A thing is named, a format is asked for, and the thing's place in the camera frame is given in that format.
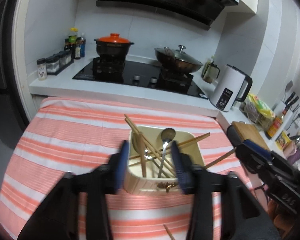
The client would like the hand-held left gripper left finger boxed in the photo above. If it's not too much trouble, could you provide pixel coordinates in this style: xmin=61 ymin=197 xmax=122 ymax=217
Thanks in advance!
xmin=17 ymin=140 xmax=130 ymax=240

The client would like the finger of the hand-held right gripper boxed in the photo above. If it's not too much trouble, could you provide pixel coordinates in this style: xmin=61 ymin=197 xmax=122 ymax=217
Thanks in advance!
xmin=242 ymin=139 xmax=272 ymax=156
xmin=236 ymin=144 xmax=268 ymax=173

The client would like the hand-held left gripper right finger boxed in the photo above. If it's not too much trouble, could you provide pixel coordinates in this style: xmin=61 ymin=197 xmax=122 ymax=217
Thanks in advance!
xmin=170 ymin=140 xmax=282 ymax=240

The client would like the wooden chopstick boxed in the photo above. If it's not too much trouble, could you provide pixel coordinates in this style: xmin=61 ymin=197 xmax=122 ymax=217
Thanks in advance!
xmin=129 ymin=132 xmax=211 ymax=160
xmin=162 ymin=135 xmax=211 ymax=153
xmin=204 ymin=149 xmax=237 ymax=169
xmin=124 ymin=114 xmax=177 ymax=177
xmin=124 ymin=117 xmax=174 ymax=178
xmin=163 ymin=224 xmax=176 ymax=240

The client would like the cream plastic utensil box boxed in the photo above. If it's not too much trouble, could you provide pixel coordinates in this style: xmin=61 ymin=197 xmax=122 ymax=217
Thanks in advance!
xmin=124 ymin=125 xmax=206 ymax=195

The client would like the metal spoon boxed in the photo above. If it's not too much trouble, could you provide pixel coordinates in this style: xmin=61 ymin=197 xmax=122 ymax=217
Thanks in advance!
xmin=157 ymin=127 xmax=176 ymax=178

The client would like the wooden cutting board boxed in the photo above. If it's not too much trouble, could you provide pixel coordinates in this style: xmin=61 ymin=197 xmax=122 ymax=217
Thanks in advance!
xmin=231 ymin=121 xmax=270 ymax=150

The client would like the pink cloth black trim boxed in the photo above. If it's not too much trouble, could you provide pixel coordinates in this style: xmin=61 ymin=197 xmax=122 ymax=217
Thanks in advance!
xmin=249 ymin=172 xmax=273 ymax=205

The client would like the yellow food packet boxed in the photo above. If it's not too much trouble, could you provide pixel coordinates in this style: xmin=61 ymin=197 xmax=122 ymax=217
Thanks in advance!
xmin=275 ymin=131 xmax=292 ymax=153

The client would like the brown sauce bottle yellow label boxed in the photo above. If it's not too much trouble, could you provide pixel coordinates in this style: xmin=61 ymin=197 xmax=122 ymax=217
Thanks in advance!
xmin=267 ymin=107 xmax=292 ymax=138

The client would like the yellow green bag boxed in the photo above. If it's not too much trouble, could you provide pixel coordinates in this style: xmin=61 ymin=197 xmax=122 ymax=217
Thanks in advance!
xmin=247 ymin=94 xmax=275 ymax=118

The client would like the white knife holder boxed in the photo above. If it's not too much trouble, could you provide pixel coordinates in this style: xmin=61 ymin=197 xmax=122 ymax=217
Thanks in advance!
xmin=272 ymin=101 xmax=300 ymax=130

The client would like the white electric kettle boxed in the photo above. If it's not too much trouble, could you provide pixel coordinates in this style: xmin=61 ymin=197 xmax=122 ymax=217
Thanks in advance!
xmin=209 ymin=64 xmax=253 ymax=112

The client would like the pink striped cloth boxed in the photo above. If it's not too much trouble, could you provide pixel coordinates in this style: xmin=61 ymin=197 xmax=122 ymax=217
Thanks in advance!
xmin=0 ymin=96 xmax=255 ymax=240

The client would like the grey spatula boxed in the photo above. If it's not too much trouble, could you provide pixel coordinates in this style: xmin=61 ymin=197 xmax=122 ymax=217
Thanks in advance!
xmin=282 ymin=80 xmax=294 ymax=103

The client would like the black glass gas stove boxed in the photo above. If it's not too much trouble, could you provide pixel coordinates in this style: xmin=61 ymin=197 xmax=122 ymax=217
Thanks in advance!
xmin=72 ymin=57 xmax=209 ymax=100

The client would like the dark metal wok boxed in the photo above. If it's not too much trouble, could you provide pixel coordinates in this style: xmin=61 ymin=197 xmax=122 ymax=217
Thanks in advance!
xmin=154 ymin=47 xmax=203 ymax=73

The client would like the row of spice jars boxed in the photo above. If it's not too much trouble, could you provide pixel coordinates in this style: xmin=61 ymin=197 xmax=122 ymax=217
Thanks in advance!
xmin=46 ymin=60 xmax=75 ymax=76

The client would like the glass wok lid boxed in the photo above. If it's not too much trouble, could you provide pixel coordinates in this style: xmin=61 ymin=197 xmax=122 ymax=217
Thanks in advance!
xmin=162 ymin=45 xmax=203 ymax=64

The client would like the black clay pot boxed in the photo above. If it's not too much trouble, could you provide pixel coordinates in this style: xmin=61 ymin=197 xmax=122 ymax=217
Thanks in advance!
xmin=94 ymin=38 xmax=135 ymax=57

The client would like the labelled dark sauce bottle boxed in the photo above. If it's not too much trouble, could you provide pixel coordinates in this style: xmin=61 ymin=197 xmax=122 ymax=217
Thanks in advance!
xmin=74 ymin=38 xmax=82 ymax=60

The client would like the blue bottle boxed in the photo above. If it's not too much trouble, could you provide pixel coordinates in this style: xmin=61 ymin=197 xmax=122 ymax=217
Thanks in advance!
xmin=80 ymin=32 xmax=86 ymax=57

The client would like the orange pot lid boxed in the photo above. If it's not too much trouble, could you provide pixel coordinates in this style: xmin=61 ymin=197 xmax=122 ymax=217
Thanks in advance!
xmin=100 ymin=33 xmax=130 ymax=44

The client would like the yellow-cap oil bottle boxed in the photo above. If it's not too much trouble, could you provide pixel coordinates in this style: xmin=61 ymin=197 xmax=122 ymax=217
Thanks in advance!
xmin=68 ymin=28 xmax=78 ymax=46

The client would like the wire basket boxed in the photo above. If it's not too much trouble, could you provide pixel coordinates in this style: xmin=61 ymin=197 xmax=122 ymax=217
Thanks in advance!
xmin=240 ymin=101 xmax=275 ymax=130

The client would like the black-handled knife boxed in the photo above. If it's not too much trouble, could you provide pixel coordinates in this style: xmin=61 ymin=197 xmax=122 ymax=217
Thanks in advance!
xmin=285 ymin=92 xmax=296 ymax=109
xmin=289 ymin=96 xmax=300 ymax=112

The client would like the glass jar with handle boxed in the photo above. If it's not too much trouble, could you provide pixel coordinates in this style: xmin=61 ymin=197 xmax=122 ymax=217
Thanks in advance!
xmin=201 ymin=56 xmax=220 ymax=84

